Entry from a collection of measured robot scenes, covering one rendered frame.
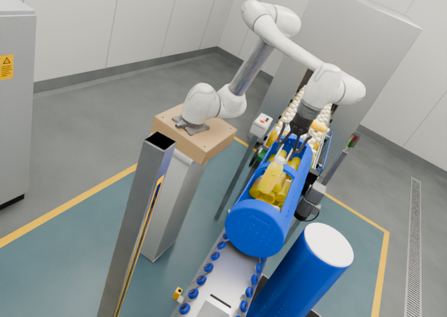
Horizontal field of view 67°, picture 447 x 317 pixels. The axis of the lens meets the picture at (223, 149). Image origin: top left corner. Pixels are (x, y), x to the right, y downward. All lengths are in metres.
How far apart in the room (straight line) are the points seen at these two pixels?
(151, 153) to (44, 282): 1.85
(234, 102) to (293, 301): 1.15
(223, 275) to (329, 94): 0.90
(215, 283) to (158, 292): 1.06
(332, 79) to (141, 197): 0.78
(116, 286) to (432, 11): 5.78
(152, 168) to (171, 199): 1.41
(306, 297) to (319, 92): 1.14
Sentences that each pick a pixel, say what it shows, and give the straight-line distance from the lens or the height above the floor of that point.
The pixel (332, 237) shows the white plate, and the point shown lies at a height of 1.04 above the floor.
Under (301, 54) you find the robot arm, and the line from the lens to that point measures 1.52.
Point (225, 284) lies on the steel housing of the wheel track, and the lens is 1.59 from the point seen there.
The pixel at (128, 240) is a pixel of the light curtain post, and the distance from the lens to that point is 1.04.
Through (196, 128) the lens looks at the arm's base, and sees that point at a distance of 2.04.
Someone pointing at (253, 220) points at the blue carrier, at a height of 1.16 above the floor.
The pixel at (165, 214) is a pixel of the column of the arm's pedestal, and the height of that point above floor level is 0.49.
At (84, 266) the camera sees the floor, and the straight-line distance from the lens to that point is 2.63.
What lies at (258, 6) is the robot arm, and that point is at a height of 1.91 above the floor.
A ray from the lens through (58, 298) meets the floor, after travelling 2.50.
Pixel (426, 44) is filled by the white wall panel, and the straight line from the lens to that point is 6.26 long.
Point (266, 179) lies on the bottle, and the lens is 1.50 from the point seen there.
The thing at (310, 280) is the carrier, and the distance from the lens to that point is 1.91.
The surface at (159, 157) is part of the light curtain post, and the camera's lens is 0.81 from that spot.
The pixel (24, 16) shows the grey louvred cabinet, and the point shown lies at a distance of 2.17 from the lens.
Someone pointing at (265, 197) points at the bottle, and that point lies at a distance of 1.89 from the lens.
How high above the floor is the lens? 2.16
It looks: 32 degrees down
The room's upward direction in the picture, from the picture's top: 23 degrees clockwise
